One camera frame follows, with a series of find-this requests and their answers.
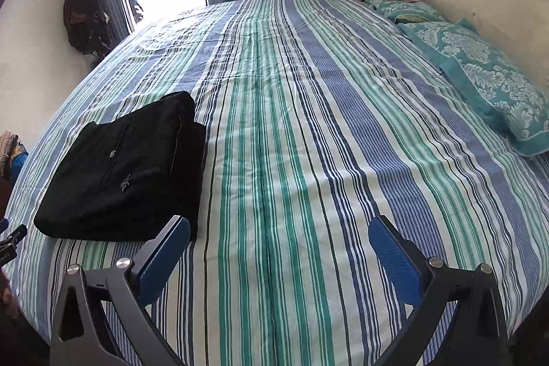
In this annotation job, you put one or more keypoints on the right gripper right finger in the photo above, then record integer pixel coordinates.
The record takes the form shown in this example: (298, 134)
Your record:
(477, 333)

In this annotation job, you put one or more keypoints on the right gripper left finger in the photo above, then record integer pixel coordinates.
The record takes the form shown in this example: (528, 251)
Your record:
(81, 333)

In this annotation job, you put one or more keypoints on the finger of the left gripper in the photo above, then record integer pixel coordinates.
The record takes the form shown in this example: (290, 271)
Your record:
(8, 246)

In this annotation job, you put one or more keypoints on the black pants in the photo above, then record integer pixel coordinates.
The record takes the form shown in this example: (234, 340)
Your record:
(124, 180)

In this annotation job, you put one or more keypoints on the colourful clothes stack left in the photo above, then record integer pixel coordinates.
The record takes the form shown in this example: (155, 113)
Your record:
(13, 156)

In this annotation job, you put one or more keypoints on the teal patterned pillow near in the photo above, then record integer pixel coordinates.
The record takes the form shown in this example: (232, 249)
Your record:
(489, 81)

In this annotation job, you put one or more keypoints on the teal patterned pillow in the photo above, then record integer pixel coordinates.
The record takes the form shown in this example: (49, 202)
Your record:
(405, 12)
(489, 81)

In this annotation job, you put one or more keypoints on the dark hanging clothes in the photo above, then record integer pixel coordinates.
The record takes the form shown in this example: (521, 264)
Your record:
(87, 28)

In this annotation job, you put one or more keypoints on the striped blue green bedsheet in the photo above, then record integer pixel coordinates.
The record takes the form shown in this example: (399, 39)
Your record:
(319, 115)

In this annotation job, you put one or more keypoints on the teal patterned pillow far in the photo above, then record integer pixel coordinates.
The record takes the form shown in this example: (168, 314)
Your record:
(405, 12)

